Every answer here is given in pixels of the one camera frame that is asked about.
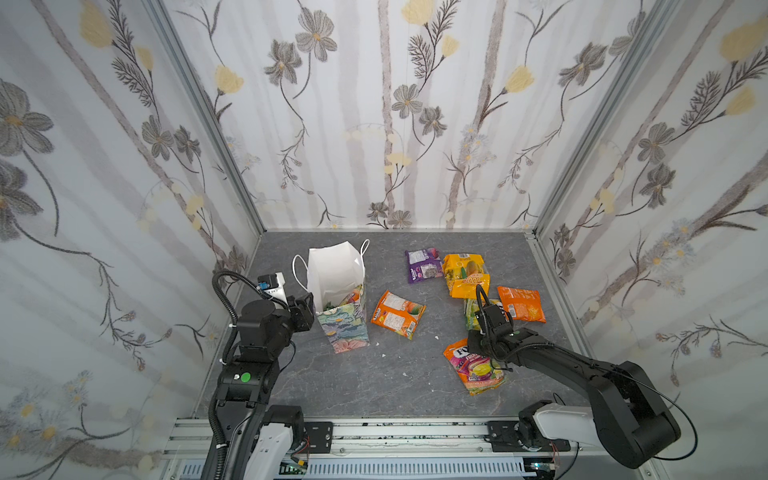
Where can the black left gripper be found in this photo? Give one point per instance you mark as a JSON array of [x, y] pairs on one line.
[[302, 314]]

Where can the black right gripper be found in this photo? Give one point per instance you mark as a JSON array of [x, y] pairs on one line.
[[495, 327]]

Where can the green yellow Fox's candy packet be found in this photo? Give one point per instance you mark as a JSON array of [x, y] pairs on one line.
[[471, 309]]

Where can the floral white paper bag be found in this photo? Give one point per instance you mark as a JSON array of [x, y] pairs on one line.
[[330, 273]]

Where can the pink Fox's candy packet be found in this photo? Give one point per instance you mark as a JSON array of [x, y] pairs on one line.
[[477, 373]]

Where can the orange white snack packet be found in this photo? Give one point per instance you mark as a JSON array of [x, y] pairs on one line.
[[398, 315]]

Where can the red orange Fox's candy packet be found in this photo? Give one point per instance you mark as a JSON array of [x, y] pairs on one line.
[[353, 296]]

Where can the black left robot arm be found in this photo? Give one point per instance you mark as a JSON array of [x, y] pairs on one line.
[[251, 438]]

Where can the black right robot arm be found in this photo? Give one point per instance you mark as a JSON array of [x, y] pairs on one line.
[[626, 415]]

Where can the yellow mango gummy packet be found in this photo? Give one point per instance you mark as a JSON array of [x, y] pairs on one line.
[[463, 273]]

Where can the orange chips packet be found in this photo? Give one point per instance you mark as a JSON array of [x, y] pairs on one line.
[[521, 304]]

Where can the purple snack packet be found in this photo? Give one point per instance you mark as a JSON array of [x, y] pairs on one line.
[[423, 264]]

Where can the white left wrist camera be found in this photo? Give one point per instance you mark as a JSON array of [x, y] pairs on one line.
[[272, 285]]

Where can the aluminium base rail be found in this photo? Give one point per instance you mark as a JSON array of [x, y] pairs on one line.
[[454, 437]]

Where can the white cable duct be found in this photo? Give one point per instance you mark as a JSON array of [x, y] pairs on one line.
[[419, 468]]

